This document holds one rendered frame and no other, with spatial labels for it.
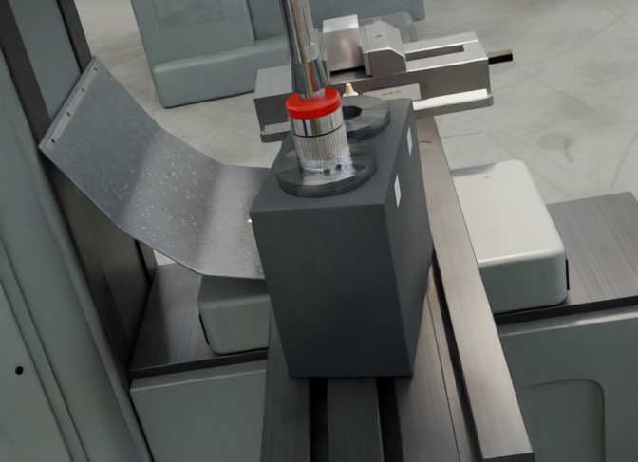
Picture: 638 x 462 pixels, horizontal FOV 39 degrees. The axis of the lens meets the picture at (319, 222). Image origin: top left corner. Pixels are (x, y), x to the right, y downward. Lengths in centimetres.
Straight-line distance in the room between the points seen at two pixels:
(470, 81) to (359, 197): 62
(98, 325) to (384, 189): 57
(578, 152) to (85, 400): 232
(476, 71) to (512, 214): 22
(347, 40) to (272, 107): 15
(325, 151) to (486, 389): 26
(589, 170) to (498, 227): 189
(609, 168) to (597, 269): 183
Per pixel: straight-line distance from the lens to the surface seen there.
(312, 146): 78
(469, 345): 89
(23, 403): 128
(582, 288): 130
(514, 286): 123
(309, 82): 77
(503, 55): 141
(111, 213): 116
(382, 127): 88
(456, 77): 135
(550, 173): 315
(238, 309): 122
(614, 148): 328
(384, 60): 133
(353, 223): 77
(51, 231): 117
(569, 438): 142
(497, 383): 84
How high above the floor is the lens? 149
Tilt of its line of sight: 29 degrees down
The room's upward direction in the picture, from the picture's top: 12 degrees counter-clockwise
